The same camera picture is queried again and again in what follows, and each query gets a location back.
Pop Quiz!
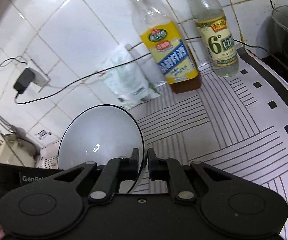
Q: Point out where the clear plastic salt bag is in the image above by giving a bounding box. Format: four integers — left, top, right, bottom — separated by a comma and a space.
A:
98, 44, 160, 110

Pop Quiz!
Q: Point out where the lovely bear carrot plate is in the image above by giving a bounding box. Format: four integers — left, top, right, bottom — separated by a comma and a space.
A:
36, 140, 60, 170

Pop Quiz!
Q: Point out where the white vinegar bottle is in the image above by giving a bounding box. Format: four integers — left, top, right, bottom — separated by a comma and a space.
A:
188, 0, 239, 77

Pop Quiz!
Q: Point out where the white wall socket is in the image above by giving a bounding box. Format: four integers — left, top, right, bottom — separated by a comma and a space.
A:
25, 68, 50, 93

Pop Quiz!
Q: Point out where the black pot with lid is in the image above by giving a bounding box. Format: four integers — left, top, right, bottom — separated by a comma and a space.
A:
265, 5, 288, 71

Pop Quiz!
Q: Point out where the wall warning sticker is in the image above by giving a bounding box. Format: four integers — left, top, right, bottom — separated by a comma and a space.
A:
35, 129, 52, 140

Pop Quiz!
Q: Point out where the large white bowl black rim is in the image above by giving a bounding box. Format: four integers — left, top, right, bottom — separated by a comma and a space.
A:
58, 104, 145, 170

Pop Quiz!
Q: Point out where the yellow label cooking wine bottle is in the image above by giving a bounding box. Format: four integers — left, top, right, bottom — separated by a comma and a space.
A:
129, 0, 201, 94

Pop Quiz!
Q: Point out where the striped white table mat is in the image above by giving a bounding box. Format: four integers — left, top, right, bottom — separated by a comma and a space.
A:
130, 48, 288, 239

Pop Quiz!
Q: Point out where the white rice cooker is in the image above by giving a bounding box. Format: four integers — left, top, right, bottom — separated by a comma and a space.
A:
0, 140, 36, 167

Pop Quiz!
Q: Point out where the black power adapter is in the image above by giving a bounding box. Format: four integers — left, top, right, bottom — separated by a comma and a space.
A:
13, 68, 36, 94

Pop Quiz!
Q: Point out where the black thin cable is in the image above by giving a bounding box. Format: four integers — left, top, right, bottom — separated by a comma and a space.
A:
14, 36, 270, 105

